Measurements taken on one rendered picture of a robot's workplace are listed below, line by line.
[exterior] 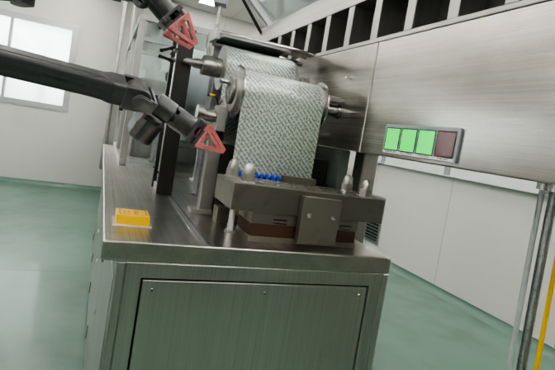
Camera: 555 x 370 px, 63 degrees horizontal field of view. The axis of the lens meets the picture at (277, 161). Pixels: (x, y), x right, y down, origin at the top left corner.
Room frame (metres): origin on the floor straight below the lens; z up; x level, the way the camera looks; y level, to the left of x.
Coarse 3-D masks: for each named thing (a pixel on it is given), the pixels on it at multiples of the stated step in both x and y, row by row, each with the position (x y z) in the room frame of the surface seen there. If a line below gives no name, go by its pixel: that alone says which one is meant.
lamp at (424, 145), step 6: (420, 132) 0.99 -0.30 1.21; (426, 132) 0.97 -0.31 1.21; (432, 132) 0.95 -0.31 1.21; (420, 138) 0.98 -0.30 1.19; (426, 138) 0.97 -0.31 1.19; (432, 138) 0.95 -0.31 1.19; (420, 144) 0.98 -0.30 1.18; (426, 144) 0.96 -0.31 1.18; (432, 144) 0.95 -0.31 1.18; (420, 150) 0.98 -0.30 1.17; (426, 150) 0.96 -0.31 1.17
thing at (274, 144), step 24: (240, 120) 1.19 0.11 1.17; (264, 120) 1.21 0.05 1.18; (288, 120) 1.24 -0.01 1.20; (240, 144) 1.19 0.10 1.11; (264, 144) 1.21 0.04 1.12; (288, 144) 1.24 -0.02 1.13; (312, 144) 1.27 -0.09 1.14; (240, 168) 1.19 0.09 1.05; (264, 168) 1.22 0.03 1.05; (288, 168) 1.24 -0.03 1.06; (312, 168) 1.27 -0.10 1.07
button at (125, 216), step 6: (120, 210) 1.00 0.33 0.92; (126, 210) 1.01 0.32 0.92; (132, 210) 1.02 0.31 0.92; (138, 210) 1.03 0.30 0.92; (120, 216) 0.96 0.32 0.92; (126, 216) 0.97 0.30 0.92; (132, 216) 0.97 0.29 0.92; (138, 216) 0.98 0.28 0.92; (144, 216) 0.98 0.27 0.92; (120, 222) 0.96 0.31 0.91; (126, 222) 0.97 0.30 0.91; (132, 222) 0.97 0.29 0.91; (138, 222) 0.98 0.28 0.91; (144, 222) 0.98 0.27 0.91
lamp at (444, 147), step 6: (444, 132) 0.92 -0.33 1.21; (450, 132) 0.91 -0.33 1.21; (438, 138) 0.93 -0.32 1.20; (444, 138) 0.92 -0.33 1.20; (450, 138) 0.90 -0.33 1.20; (438, 144) 0.93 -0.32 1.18; (444, 144) 0.91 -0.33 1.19; (450, 144) 0.90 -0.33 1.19; (438, 150) 0.93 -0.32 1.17; (444, 150) 0.91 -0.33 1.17; (450, 150) 0.90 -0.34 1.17; (444, 156) 0.91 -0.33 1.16; (450, 156) 0.89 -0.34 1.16
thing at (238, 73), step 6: (234, 72) 1.25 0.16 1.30; (240, 72) 1.21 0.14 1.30; (240, 78) 1.19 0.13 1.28; (240, 84) 1.19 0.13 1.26; (240, 90) 1.19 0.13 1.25; (324, 96) 1.29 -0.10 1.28; (234, 102) 1.20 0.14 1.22; (324, 102) 1.28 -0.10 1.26; (228, 108) 1.25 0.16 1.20; (234, 108) 1.21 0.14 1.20; (324, 108) 1.28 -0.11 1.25
